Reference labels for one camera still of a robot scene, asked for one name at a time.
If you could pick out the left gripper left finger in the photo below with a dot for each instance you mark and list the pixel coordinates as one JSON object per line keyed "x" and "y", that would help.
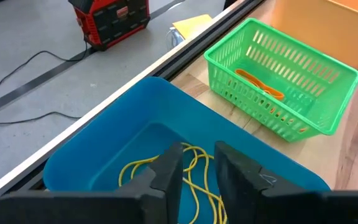
{"x": 154, "y": 199}

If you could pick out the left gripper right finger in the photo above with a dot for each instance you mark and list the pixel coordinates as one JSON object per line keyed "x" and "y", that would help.
{"x": 253, "y": 199}

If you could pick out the yellow rubber band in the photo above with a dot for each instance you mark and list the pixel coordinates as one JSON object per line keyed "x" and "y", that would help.
{"x": 194, "y": 186}
{"x": 135, "y": 163}

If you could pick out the orange rubber band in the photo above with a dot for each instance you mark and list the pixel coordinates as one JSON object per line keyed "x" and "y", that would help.
{"x": 259, "y": 84}

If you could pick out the blue plastic basket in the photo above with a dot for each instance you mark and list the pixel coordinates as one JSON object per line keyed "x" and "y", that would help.
{"x": 120, "y": 130}

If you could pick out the green plastic basket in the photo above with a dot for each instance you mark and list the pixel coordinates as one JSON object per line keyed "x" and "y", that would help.
{"x": 340, "y": 109}

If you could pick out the clear plastic sleeve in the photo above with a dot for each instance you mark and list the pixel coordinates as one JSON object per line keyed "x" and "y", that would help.
{"x": 174, "y": 39}

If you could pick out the orange paper folder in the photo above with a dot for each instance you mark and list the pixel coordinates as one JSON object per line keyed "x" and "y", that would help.
{"x": 194, "y": 26}

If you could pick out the yellow plastic basket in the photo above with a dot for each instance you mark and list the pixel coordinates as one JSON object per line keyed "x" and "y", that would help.
{"x": 322, "y": 31}

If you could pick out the red black power station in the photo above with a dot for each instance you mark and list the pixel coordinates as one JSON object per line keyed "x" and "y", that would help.
{"x": 113, "y": 21}

